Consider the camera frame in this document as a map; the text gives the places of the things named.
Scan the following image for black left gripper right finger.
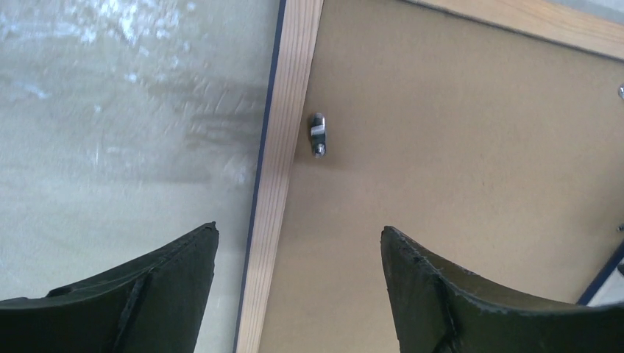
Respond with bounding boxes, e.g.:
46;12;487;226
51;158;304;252
380;226;623;352

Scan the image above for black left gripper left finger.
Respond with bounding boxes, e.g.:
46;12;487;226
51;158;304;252
1;222;219;352

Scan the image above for brown cardboard backing board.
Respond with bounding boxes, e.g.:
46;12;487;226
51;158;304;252
259;1;623;352

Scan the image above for blue wooden picture frame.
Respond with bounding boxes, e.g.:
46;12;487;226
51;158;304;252
235;1;623;352

